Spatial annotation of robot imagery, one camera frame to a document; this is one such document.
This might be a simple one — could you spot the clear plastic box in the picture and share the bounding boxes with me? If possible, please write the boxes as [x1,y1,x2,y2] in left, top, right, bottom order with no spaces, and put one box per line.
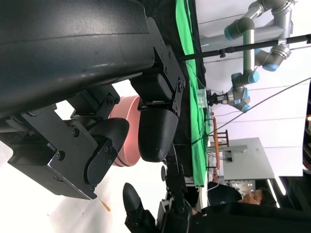
[196,88,207,109]

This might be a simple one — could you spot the small orange scrap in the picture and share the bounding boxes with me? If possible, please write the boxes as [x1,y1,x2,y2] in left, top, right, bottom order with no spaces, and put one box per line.
[98,198,112,212]

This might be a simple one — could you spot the grey metal cabinet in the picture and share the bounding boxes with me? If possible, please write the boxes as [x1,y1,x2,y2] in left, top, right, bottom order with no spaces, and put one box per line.
[222,137,280,182]

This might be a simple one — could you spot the pink bowl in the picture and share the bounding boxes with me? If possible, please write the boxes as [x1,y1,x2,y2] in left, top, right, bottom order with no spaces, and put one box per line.
[108,96,142,168]

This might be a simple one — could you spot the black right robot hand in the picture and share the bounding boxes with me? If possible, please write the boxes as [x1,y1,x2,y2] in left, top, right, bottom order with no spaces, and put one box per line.
[122,143,280,233]

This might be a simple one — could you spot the black laptop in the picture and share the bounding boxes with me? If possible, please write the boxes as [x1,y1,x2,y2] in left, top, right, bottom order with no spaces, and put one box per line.
[207,181,243,207]

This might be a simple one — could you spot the green cloth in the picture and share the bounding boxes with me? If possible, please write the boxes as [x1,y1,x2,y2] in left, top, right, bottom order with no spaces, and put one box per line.
[174,0,211,187]

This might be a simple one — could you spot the black boom pole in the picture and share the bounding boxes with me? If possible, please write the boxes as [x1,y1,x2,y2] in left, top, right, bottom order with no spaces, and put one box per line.
[177,33,311,61]

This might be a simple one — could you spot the long thin black cable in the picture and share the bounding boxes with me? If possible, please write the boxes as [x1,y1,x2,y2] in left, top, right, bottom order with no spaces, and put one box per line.
[191,77,311,144]

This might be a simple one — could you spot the brown wooden stool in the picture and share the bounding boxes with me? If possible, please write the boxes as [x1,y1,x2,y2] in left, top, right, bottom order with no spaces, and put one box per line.
[211,116,229,170]

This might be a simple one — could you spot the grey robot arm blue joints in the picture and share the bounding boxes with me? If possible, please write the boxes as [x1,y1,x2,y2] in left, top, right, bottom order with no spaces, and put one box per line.
[223,0,300,114]

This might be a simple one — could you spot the small black parallel gripper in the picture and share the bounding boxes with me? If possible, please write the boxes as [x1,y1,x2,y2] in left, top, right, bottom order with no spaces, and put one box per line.
[206,91,229,107]

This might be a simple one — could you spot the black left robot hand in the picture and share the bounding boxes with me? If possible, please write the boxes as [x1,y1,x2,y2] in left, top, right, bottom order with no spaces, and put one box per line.
[0,0,187,201]

